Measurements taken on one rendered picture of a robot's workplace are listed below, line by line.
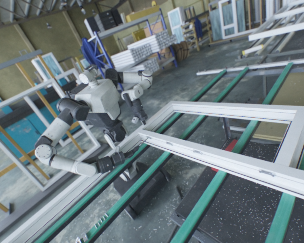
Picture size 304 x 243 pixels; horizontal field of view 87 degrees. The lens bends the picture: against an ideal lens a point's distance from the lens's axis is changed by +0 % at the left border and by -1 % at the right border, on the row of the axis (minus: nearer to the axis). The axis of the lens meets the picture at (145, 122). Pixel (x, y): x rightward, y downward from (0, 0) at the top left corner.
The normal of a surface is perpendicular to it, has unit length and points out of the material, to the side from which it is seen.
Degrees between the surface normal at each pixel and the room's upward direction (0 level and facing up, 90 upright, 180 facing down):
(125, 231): 0
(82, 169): 59
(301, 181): 90
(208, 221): 0
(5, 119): 90
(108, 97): 98
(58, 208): 90
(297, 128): 0
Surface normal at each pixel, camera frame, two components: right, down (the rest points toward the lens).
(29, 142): 0.64, 0.13
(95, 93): 0.44, -0.53
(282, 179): -0.68, 0.57
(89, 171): 0.30, -0.25
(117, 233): -0.37, -0.81
